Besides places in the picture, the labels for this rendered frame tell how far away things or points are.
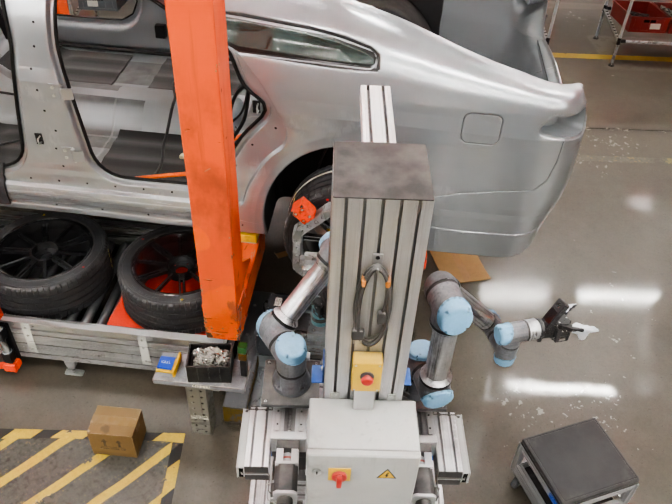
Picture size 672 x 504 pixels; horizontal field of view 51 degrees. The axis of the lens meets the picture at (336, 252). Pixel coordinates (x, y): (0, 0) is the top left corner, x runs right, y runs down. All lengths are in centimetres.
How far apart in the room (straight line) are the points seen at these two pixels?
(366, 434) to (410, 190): 82
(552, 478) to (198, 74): 222
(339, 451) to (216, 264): 118
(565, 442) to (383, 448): 143
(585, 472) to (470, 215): 125
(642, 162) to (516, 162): 292
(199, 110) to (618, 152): 417
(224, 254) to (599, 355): 232
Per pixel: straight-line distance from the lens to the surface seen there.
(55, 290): 385
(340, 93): 305
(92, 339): 378
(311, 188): 327
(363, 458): 217
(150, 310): 367
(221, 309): 323
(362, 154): 185
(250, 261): 352
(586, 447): 347
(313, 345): 381
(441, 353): 244
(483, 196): 333
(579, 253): 495
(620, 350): 441
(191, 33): 246
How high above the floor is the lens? 305
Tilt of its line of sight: 42 degrees down
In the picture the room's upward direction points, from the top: 3 degrees clockwise
